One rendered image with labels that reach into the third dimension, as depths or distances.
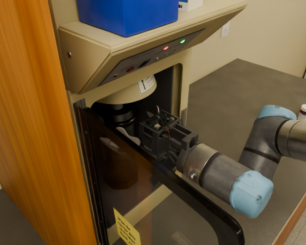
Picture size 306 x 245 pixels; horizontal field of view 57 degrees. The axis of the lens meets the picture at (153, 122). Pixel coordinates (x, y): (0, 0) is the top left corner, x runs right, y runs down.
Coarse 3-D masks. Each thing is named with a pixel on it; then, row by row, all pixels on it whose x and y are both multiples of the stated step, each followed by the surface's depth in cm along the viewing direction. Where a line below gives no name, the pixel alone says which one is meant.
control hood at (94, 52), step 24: (216, 0) 50; (240, 0) 50; (72, 24) 39; (168, 24) 39; (192, 24) 42; (216, 24) 51; (72, 48) 38; (96, 48) 34; (120, 48) 33; (144, 48) 38; (72, 72) 41; (96, 72) 37
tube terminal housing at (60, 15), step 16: (48, 0) 37; (64, 0) 38; (64, 16) 39; (64, 64) 42; (160, 64) 58; (176, 64) 67; (64, 80) 44; (128, 80) 53; (176, 80) 69; (80, 96) 46; (96, 96) 49; (176, 96) 72; (176, 112) 76; (80, 144) 51; (80, 160) 53; (96, 240) 69
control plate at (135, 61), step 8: (200, 32) 49; (176, 40) 44; (160, 48) 43; (168, 48) 46; (176, 48) 50; (136, 56) 39; (144, 56) 42; (152, 56) 45; (160, 56) 49; (168, 56) 53; (120, 64) 38; (128, 64) 41; (136, 64) 44; (112, 72) 40; (120, 72) 43; (104, 80) 42; (112, 80) 45
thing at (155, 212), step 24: (96, 120) 42; (96, 144) 45; (120, 144) 38; (96, 168) 50; (120, 168) 42; (144, 168) 36; (120, 192) 45; (144, 192) 39; (168, 192) 33; (192, 192) 30; (144, 216) 42; (168, 216) 36; (192, 216) 31; (216, 216) 28; (120, 240) 55; (144, 240) 46; (168, 240) 39; (192, 240) 33; (216, 240) 30; (240, 240) 27
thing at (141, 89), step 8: (144, 80) 60; (152, 80) 63; (128, 88) 58; (136, 88) 59; (144, 88) 60; (152, 88) 62; (112, 96) 58; (120, 96) 58; (128, 96) 59; (136, 96) 59; (144, 96) 60
